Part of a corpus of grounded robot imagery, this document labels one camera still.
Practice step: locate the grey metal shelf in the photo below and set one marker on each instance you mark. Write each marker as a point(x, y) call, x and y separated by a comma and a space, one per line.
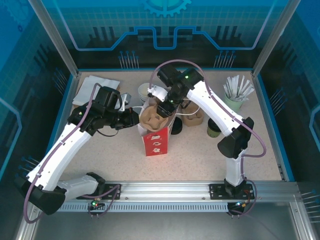
point(162, 227)

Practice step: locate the white red printed gift bag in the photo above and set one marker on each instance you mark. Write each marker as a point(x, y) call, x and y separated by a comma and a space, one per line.
point(156, 145)

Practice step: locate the stack of white paper cups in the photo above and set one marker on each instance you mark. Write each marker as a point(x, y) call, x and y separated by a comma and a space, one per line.
point(143, 90)

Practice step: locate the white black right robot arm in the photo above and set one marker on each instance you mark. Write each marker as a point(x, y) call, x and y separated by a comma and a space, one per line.
point(212, 105)

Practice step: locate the black plastic cup lid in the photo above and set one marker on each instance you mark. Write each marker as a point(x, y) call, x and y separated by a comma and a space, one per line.
point(213, 123)

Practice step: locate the stack of black cup lids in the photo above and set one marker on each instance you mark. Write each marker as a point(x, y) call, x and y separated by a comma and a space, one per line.
point(177, 127)

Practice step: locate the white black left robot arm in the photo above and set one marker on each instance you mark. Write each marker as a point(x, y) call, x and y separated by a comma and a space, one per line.
point(62, 150)

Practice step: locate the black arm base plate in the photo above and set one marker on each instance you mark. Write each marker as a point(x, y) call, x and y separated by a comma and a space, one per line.
point(112, 191)
point(217, 191)

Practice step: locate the small connector with indicator light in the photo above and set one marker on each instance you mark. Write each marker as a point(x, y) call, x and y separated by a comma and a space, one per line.
point(95, 203)
point(240, 205)

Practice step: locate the white paper wrapped straw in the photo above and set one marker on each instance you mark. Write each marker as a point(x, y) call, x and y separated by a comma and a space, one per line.
point(226, 90)
point(242, 85)
point(230, 86)
point(245, 87)
point(236, 85)
point(248, 92)

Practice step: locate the green paper coffee cup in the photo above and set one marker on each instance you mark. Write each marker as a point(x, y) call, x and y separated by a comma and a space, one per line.
point(212, 133)
point(142, 98)
point(142, 102)

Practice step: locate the pale green straw holder mug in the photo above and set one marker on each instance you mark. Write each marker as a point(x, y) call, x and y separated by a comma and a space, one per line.
point(233, 105)

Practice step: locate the white paper napkin stack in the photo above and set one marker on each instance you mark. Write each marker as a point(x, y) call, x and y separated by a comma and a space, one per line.
point(85, 87)

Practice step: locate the aluminium mounting rail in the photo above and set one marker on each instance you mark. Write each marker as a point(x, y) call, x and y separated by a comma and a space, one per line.
point(165, 191)

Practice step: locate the aluminium frame post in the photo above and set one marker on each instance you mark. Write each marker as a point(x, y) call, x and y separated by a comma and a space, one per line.
point(272, 37)
point(55, 37)

